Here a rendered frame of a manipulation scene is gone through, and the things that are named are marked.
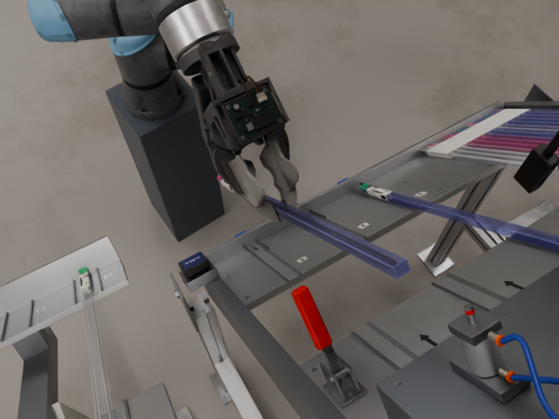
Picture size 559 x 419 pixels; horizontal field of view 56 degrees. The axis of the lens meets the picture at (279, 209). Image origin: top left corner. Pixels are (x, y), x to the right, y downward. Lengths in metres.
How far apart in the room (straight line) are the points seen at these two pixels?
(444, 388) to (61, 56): 2.15
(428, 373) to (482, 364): 0.05
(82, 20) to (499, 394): 0.61
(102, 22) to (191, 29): 0.17
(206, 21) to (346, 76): 1.58
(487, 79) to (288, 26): 0.83
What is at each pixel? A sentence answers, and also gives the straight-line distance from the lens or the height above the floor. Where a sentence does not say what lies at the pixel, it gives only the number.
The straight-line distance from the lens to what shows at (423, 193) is 0.86.
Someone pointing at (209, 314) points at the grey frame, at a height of 0.63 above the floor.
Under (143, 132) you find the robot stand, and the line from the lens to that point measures 1.30.
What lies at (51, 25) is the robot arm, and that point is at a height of 1.08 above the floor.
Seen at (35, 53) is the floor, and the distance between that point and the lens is 2.43.
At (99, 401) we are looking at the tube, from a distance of 0.58.
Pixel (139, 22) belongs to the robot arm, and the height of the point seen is 1.08.
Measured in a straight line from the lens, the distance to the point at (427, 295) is 0.61.
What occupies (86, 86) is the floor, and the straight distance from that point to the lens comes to 2.23.
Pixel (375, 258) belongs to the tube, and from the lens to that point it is 0.43.
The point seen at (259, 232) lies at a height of 0.73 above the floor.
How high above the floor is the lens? 1.54
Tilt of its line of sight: 60 degrees down
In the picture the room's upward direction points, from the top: straight up
